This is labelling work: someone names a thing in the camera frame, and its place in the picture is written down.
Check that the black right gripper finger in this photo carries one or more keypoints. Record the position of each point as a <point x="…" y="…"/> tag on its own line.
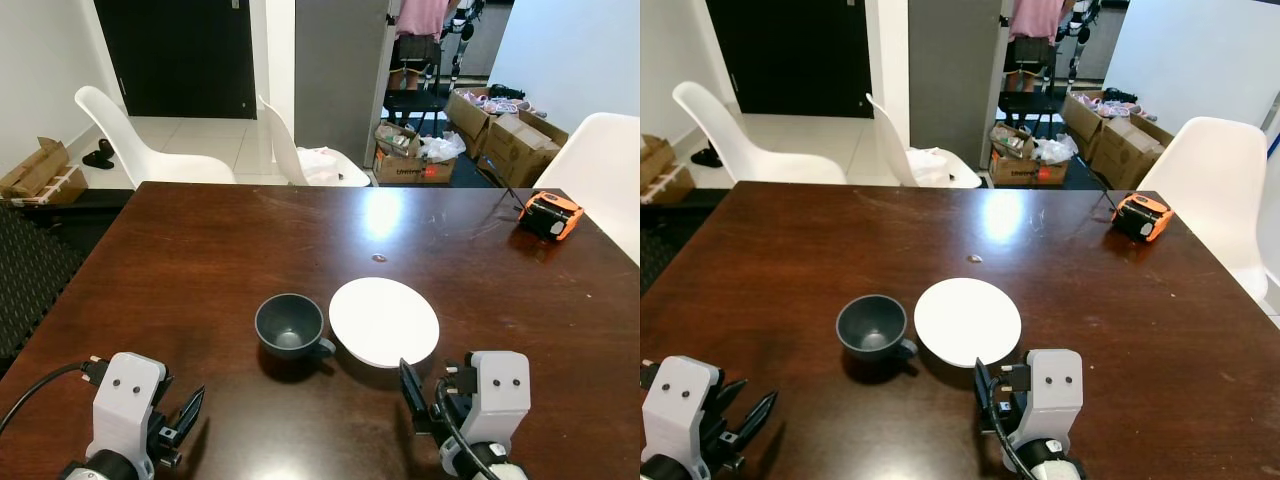
<point x="985" y="390"/>
<point x="413" y="392"/>

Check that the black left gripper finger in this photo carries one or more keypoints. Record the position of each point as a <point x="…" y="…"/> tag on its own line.
<point x="758" y="422"/>
<point x="190" y="418"/>
<point x="732" y="396"/>
<point x="167" y="388"/>

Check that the dark grey cup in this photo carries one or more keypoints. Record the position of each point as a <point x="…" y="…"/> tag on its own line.
<point x="290" y="335"/>
<point x="870" y="330"/>

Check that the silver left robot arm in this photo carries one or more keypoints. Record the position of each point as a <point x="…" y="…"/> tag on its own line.
<point x="100" y="468"/>
<point x="665" y="470"/>

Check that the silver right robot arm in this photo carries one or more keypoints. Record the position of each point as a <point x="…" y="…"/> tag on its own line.
<point x="1050" y="465"/>
<point x="500" y="470"/>

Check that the white round plate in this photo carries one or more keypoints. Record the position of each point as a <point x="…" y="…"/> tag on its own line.
<point x="968" y="320"/>
<point x="385" y="320"/>

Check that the black floor mat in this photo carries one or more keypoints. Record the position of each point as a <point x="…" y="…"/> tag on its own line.
<point x="30" y="270"/>
<point x="655" y="250"/>

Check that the cardboard box with red print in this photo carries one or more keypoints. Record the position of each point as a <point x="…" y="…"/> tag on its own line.
<point x="1025" y="172"/>
<point x="410" y="170"/>

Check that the white plastic chair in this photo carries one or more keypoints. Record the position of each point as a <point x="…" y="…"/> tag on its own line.
<point x="160" y="165"/>
<point x="280" y="150"/>
<point x="1210" y="170"/>
<point x="600" y="160"/>
<point x="890" y="150"/>
<point x="770" y="165"/>

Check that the orange black tape measure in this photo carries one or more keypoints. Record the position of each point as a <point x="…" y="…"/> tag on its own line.
<point x="1142" y="217"/>
<point x="550" y="215"/>

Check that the black shoe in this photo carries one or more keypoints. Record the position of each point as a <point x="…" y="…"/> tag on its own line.
<point x="707" y="158"/>
<point x="100" y="155"/>

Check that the crumpled white plastic bag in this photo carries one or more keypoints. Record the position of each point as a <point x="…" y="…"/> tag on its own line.
<point x="1055" y="150"/>
<point x="442" y="148"/>

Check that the plain closed cardboard box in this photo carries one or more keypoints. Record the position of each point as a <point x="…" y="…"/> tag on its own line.
<point x="520" y="150"/>
<point x="1125" y="150"/>

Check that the open cardboard box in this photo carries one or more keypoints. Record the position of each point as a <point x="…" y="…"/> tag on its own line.
<point x="1080" y="118"/>
<point x="465" y="120"/>

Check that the black stool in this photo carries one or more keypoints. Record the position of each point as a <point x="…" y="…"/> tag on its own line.
<point x="412" y="100"/>
<point x="1028" y="100"/>

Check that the pink patterned shoes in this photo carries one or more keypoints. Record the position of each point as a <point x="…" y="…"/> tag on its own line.
<point x="1110" y="104"/>
<point x="500" y="103"/>

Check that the black door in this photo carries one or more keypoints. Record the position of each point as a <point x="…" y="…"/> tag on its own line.
<point x="175" y="60"/>
<point x="790" y="60"/>

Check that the blue pole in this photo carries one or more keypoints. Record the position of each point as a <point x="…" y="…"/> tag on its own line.
<point x="1276" y="140"/>

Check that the background humanoid robot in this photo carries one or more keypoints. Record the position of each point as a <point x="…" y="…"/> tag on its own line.
<point x="465" y="25"/>
<point x="1080" y="25"/>

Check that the person in pink shirt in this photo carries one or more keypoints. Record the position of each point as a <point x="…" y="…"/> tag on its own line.
<point x="420" y="20"/>
<point x="1035" y="20"/>

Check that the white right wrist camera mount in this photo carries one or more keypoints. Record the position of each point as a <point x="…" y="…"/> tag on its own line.
<point x="500" y="400"/>
<point x="1050" y="395"/>

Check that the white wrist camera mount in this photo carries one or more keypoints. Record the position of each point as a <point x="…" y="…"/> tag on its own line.
<point x="500" y="400"/>
<point x="680" y="405"/>
<point x="125" y="400"/>
<point x="1050" y="395"/>

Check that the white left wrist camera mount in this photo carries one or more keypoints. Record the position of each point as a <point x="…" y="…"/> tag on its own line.
<point x="680" y="405"/>
<point x="125" y="400"/>

